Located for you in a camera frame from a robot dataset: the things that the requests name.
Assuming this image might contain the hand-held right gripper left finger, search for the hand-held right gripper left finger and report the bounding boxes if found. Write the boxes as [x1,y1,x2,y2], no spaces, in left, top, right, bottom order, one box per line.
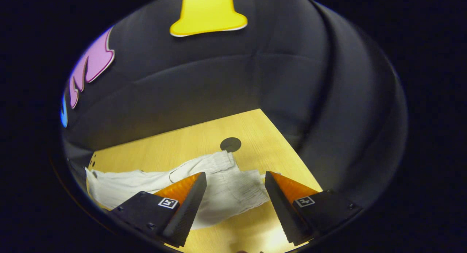
[109,172,208,248]

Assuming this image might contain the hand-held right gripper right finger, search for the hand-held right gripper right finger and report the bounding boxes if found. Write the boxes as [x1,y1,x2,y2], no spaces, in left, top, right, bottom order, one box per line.
[265,171,364,246]

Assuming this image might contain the white jeans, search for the white jeans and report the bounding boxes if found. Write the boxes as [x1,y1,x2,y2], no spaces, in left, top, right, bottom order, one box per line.
[85,150,281,230]

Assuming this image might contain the black backdrop cloth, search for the black backdrop cloth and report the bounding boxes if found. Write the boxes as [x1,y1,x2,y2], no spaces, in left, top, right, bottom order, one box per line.
[60,0,408,210]

